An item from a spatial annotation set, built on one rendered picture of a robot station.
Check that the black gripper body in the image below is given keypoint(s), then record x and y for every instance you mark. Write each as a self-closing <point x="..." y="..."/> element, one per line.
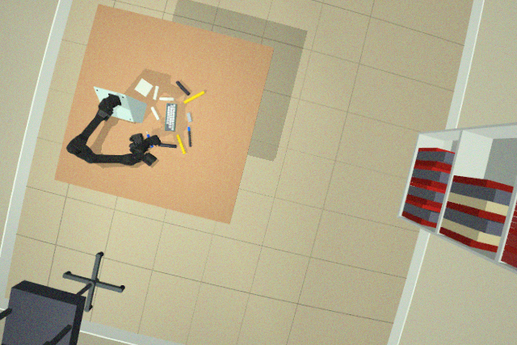
<point x="152" y="140"/>

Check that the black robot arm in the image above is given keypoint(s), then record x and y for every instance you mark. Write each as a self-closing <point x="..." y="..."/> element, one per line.
<point x="78" y="147"/>

